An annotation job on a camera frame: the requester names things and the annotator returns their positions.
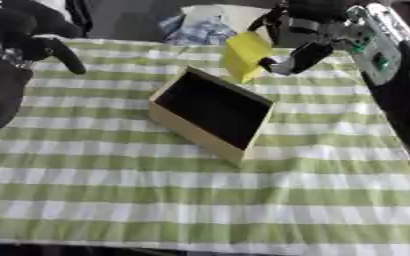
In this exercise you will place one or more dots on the tan cardboard box, black inside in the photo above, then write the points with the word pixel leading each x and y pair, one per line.
pixel 211 106

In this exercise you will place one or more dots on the blue and white patterned bag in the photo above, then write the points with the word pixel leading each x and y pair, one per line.
pixel 200 31

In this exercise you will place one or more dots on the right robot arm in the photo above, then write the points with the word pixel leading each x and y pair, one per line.
pixel 398 93

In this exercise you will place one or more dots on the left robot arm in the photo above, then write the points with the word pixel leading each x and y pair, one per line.
pixel 1 90

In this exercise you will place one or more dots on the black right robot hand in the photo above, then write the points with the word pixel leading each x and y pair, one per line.
pixel 316 11

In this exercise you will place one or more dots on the yellow rectangular block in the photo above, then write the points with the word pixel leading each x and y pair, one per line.
pixel 244 55

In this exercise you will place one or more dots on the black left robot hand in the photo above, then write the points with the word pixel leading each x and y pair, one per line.
pixel 36 21

